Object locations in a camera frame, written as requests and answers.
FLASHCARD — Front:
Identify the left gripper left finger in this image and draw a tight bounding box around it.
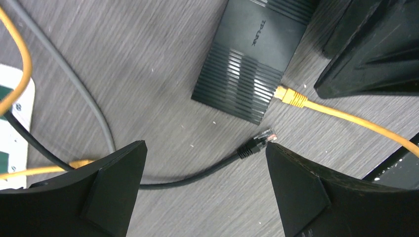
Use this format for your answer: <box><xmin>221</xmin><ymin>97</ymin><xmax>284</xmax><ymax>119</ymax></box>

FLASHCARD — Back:
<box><xmin>0</xmin><ymin>141</ymin><xmax>147</xmax><ymax>237</ymax></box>

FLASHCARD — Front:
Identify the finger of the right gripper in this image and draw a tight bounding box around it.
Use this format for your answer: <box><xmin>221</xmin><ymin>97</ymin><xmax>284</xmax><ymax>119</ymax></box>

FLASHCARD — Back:
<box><xmin>314</xmin><ymin>0</ymin><xmax>419</xmax><ymax>99</ymax></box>
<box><xmin>323</xmin><ymin>0</ymin><xmax>382</xmax><ymax>59</ymax></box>

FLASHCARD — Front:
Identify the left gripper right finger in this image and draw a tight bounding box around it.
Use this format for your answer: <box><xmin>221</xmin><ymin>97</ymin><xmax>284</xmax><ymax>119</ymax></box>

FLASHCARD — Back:
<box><xmin>265</xmin><ymin>143</ymin><xmax>419</xmax><ymax>237</ymax></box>

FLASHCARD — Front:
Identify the black network switch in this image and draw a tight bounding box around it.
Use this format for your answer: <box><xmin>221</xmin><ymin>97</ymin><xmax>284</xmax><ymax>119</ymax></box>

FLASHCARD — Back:
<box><xmin>191</xmin><ymin>0</ymin><xmax>319</xmax><ymax>125</ymax></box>

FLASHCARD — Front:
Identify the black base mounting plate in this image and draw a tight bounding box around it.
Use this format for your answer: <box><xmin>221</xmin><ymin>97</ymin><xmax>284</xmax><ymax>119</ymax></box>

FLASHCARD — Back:
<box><xmin>363</xmin><ymin>147</ymin><xmax>419</xmax><ymax>190</ymax></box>

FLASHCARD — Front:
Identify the green white chessboard mat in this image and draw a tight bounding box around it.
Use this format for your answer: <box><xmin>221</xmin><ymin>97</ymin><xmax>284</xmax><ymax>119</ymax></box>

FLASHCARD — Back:
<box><xmin>0</xmin><ymin>64</ymin><xmax>36</xmax><ymax>174</ymax></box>

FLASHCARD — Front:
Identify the black ethernet cable on router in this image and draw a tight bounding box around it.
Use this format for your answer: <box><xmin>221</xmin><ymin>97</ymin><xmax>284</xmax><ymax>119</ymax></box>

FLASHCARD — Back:
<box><xmin>3</xmin><ymin>111</ymin><xmax>278</xmax><ymax>191</ymax></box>

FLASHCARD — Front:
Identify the yellow ethernet cable on switch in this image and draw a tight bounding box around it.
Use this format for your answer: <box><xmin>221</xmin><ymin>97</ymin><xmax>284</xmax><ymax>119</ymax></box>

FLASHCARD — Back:
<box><xmin>273</xmin><ymin>85</ymin><xmax>419</xmax><ymax>158</ymax></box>

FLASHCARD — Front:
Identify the yellow ethernet cable on router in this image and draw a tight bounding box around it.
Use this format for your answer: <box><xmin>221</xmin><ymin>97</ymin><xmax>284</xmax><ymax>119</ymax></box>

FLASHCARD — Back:
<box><xmin>0</xmin><ymin>6</ymin><xmax>95</xmax><ymax>181</ymax></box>

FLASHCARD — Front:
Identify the grey cable on router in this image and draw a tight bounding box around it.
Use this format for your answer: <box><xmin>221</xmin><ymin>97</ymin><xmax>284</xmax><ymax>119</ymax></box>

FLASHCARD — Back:
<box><xmin>4</xmin><ymin>0</ymin><xmax>117</xmax><ymax>155</ymax></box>

